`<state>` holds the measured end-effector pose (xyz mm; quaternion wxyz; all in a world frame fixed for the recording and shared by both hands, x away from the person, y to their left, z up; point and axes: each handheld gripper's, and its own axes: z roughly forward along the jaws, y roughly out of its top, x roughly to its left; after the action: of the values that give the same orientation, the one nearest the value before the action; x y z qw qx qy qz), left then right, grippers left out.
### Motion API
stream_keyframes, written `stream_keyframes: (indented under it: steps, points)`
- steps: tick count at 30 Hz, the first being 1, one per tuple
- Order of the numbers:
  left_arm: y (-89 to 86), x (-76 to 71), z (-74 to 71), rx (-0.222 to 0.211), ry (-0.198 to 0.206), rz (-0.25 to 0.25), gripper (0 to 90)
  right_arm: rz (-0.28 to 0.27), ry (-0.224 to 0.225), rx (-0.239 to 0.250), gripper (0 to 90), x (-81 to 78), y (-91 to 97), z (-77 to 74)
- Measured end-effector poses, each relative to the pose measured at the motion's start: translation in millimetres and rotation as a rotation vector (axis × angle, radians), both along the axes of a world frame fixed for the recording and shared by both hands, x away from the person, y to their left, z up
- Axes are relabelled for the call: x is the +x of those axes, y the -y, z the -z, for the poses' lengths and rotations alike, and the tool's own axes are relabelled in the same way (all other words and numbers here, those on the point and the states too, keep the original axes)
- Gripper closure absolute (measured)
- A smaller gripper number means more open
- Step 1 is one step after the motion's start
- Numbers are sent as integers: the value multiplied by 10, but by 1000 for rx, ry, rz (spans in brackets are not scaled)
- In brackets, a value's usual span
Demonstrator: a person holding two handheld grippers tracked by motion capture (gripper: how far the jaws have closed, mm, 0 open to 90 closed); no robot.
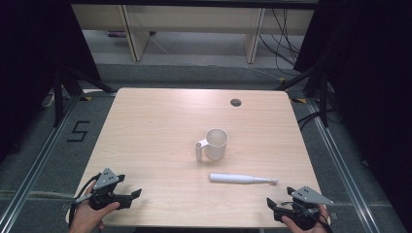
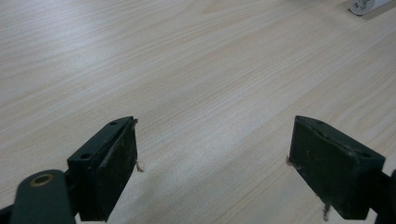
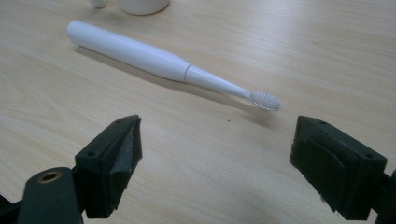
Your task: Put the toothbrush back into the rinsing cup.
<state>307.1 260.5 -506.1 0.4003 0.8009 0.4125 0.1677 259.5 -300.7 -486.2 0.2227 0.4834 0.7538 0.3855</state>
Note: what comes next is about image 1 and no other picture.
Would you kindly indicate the black metal stand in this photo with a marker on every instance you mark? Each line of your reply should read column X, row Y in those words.
column 323, row 97
column 58, row 97

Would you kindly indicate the white cup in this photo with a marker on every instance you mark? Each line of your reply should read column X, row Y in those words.
column 216, row 145

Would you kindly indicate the person's right hand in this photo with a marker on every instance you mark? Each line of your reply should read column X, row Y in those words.
column 319, row 228

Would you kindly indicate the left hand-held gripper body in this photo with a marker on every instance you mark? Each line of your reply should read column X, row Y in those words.
column 105, row 179

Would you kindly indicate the light wooden desk frame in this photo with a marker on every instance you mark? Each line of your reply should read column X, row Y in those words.
column 136, row 35

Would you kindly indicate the aluminium floor rail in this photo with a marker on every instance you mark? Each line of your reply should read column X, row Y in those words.
column 39, row 161
column 340, row 168

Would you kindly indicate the black curtain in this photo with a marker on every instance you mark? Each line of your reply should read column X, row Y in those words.
column 372, row 81
column 32, row 64

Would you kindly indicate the person's left hand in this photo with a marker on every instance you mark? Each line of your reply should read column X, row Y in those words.
column 85, row 216

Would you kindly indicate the grey tape patch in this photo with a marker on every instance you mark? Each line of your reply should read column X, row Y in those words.
column 334, row 216

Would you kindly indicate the white electric toothbrush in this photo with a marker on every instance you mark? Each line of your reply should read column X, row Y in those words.
column 236, row 178

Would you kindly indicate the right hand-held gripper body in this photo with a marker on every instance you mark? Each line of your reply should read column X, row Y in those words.
column 311, row 195

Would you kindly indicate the yellow black floor marker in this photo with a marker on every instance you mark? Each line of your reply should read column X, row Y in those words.
column 85, row 98
column 299, row 100

